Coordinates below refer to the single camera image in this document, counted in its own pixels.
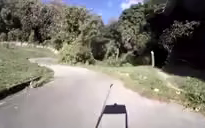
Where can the grey asphalt path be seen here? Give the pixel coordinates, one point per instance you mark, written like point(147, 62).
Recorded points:
point(73, 96)

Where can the pale short post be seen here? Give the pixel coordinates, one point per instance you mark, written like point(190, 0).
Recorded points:
point(152, 58)

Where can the grass area with kerb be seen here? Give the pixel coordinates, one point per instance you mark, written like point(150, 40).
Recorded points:
point(10, 66)

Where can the wood of green trees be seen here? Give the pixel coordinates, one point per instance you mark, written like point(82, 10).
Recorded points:
point(76, 30)

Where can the low pale stone wall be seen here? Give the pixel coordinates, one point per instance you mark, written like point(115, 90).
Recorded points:
point(23, 44)

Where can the grass verge with leaves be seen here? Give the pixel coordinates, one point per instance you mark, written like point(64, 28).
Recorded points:
point(150, 81)

